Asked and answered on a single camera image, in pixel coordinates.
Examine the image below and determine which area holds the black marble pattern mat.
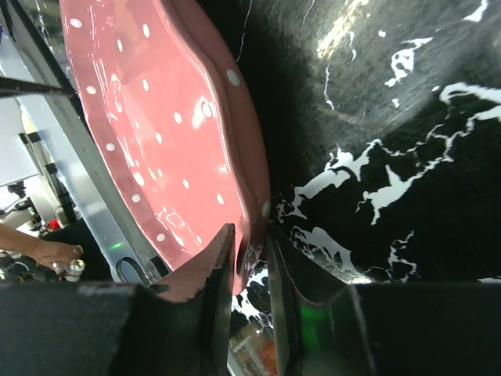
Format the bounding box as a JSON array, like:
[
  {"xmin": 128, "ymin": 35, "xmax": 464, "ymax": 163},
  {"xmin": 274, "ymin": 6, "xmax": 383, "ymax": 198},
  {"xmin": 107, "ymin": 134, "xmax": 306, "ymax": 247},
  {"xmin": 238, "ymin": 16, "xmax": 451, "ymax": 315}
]
[{"xmin": 199, "ymin": 0, "xmax": 501, "ymax": 376}]

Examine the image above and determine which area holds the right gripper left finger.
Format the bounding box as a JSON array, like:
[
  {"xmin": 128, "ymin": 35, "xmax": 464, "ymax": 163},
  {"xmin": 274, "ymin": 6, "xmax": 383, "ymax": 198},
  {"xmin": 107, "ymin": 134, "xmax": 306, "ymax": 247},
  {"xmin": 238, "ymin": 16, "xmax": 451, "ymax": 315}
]
[{"xmin": 117, "ymin": 223, "xmax": 236, "ymax": 375}]

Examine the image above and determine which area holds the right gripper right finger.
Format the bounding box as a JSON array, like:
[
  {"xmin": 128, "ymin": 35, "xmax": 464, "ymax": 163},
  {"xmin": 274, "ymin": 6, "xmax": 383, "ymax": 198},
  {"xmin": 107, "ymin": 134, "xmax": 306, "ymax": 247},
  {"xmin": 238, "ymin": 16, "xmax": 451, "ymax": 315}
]
[{"xmin": 266, "ymin": 225, "xmax": 376, "ymax": 375}]

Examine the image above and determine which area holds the pink dotted plate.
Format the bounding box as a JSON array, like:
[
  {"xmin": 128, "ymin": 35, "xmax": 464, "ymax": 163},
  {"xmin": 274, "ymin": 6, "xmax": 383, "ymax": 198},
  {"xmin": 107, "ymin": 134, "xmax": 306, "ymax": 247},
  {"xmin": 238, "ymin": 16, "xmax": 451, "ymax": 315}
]
[{"xmin": 59, "ymin": 1, "xmax": 271, "ymax": 294}]

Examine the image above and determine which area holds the person hand with rings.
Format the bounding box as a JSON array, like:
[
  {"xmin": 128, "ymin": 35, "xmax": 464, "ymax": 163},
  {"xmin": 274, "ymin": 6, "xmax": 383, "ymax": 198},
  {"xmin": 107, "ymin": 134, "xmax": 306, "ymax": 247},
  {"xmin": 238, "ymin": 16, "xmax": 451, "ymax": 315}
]
[{"xmin": 28, "ymin": 240, "xmax": 85, "ymax": 282}]

